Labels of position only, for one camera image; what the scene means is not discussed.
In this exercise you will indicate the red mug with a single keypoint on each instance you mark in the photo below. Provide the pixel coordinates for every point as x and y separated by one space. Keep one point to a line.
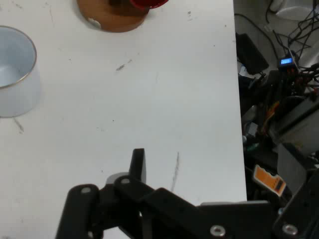
149 3

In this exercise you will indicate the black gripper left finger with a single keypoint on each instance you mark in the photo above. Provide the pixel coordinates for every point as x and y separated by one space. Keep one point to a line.
129 199

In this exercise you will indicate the black power brick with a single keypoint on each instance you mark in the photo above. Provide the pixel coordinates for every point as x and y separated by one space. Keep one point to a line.
250 53

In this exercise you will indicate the orange labelled black device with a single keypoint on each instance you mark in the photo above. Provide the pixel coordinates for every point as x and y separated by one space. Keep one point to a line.
268 179

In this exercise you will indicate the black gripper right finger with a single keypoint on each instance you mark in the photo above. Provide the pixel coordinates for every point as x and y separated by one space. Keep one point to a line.
301 214

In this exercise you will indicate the brown wooden mug tree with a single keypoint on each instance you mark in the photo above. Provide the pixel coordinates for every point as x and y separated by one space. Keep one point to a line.
112 22

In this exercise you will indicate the small blue display module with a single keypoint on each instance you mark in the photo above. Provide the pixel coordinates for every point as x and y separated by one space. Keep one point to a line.
286 61

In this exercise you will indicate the white enamel mug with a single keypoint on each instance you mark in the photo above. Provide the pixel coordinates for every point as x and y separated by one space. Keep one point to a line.
20 99

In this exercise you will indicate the grey metal electronics box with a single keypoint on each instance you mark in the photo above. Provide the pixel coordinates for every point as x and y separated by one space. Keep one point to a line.
299 124

